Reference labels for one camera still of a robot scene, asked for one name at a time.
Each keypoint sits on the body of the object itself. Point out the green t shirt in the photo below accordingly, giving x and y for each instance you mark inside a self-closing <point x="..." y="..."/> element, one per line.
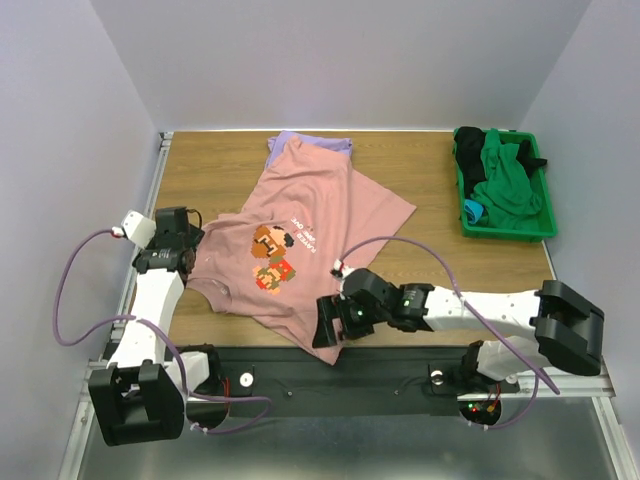
<point x="506" y="194"/>

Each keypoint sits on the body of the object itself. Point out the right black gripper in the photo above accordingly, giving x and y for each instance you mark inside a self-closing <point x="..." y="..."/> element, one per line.
<point x="338" y="318"/>

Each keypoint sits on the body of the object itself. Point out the purple t shirt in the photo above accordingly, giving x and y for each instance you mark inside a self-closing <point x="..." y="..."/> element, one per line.
<point x="276" y="144"/>

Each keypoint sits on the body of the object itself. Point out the pink printed t shirt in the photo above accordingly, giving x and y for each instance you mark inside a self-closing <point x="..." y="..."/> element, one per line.
<point x="272" y="260"/>

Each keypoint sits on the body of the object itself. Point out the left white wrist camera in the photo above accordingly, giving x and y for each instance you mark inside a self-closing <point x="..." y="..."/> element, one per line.
<point x="136" y="228"/>

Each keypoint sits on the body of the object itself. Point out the black t shirt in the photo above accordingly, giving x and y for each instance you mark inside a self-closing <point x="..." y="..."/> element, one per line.
<point x="469" y="142"/>

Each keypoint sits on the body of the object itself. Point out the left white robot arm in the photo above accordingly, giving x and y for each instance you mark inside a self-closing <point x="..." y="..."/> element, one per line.
<point x="141" y="395"/>

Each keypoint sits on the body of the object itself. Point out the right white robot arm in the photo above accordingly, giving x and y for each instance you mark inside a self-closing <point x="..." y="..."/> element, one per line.
<point x="553" y="326"/>

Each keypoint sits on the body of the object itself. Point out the left aluminium rail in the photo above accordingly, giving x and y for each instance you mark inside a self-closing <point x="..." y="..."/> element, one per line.
<point x="115" y="332"/>

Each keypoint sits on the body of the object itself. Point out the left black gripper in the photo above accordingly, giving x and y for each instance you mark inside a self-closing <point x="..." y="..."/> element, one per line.
<point x="196" y="237"/>

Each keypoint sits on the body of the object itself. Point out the blue garment in bin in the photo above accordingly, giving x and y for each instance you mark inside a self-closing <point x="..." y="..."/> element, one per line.
<point x="473" y="211"/>

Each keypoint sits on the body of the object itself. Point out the aluminium rail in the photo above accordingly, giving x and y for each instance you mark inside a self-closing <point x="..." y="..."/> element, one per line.
<point x="569" y="385"/>
<point x="115" y="332"/>

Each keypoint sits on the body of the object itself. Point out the right aluminium rail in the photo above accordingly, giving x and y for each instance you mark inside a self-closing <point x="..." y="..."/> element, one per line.
<point x="569" y="385"/>

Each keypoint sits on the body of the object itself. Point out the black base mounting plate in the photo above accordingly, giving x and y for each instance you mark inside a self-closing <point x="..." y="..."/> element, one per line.
<point x="365" y="381"/>

